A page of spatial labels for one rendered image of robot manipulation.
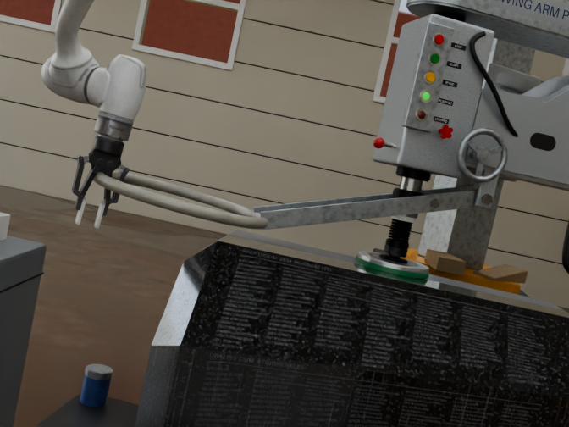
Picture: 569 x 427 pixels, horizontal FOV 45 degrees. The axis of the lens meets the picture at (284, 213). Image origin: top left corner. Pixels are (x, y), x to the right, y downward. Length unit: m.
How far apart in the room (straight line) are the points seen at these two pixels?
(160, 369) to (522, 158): 1.16
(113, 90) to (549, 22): 1.21
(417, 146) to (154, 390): 0.94
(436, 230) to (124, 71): 1.49
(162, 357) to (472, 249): 1.46
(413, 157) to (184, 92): 6.40
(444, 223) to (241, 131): 5.52
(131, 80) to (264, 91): 6.33
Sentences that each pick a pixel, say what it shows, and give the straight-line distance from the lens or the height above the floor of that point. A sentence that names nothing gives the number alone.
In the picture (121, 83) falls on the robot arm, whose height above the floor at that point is 1.15.
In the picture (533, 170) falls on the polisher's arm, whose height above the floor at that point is 1.17.
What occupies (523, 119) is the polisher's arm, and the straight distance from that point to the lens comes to 2.08.
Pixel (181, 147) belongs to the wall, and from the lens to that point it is 8.15.
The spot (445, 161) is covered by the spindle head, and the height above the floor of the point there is 1.14.
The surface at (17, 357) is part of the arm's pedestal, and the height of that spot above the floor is 0.58.
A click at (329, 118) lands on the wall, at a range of 8.04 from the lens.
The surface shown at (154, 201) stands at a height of 0.89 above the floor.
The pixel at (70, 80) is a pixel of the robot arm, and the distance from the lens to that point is 1.84.
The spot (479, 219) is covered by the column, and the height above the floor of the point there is 0.98.
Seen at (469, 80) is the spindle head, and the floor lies 1.37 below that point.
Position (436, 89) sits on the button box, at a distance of 1.93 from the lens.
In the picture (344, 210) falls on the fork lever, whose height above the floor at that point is 0.95.
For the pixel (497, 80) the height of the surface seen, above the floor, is 1.50.
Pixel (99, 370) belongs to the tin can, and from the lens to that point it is 2.68.
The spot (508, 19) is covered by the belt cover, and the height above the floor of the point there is 1.56.
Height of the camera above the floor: 1.07
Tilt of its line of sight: 5 degrees down
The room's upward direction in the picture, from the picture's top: 12 degrees clockwise
